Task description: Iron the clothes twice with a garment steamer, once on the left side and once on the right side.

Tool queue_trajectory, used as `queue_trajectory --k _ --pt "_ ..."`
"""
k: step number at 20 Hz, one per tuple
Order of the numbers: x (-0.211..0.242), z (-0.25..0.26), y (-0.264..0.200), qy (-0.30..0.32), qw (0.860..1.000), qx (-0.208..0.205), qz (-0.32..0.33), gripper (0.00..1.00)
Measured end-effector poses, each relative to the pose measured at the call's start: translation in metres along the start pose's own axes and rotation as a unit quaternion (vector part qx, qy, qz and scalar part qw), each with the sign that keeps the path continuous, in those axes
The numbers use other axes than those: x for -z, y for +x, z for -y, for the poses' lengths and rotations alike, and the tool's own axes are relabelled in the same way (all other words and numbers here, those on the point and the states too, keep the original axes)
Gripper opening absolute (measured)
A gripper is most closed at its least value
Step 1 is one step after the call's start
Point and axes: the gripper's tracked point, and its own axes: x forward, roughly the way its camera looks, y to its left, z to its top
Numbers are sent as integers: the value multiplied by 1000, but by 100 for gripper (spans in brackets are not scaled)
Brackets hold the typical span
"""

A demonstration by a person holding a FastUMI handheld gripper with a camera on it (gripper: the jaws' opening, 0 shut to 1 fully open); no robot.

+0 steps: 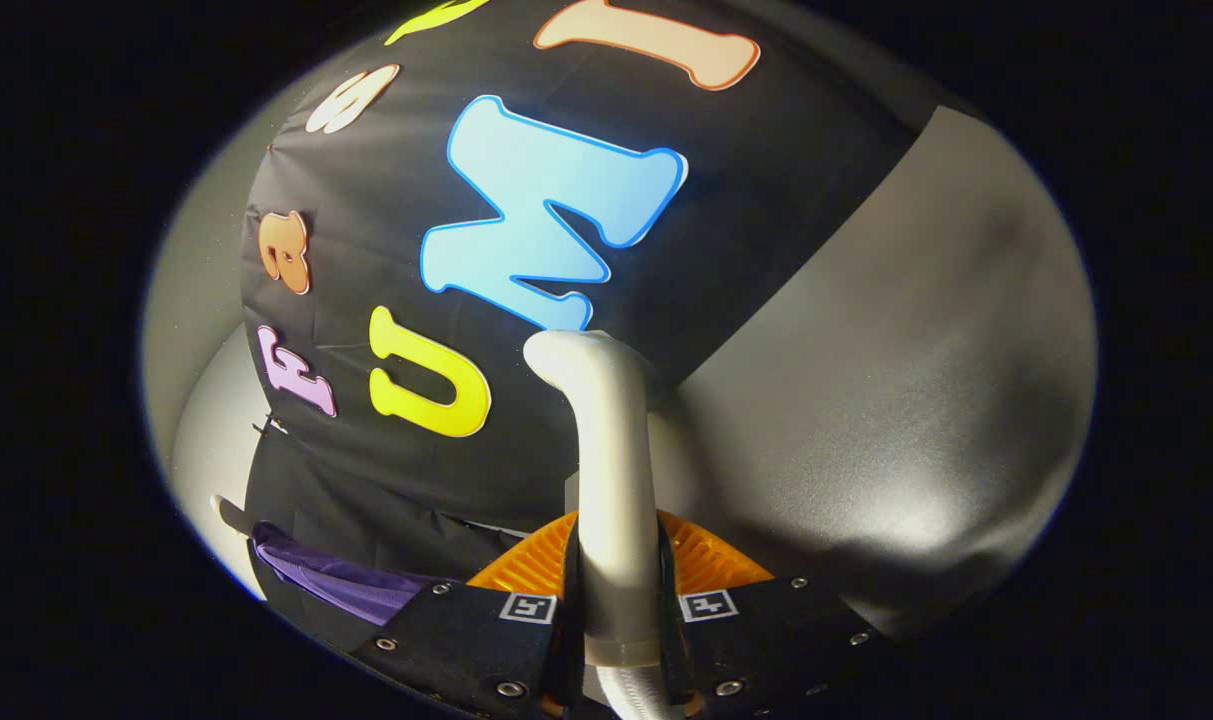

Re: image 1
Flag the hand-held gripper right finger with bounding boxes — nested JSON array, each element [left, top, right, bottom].
[[656, 510, 897, 720]]

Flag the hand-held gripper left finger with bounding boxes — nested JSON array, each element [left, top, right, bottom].
[[351, 512, 582, 720]]

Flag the purple corduroy jacket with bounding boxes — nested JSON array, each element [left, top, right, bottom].
[[251, 520, 447, 626]]

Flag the grey drawer cabinet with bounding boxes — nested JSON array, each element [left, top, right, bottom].
[[656, 105, 1099, 641]]

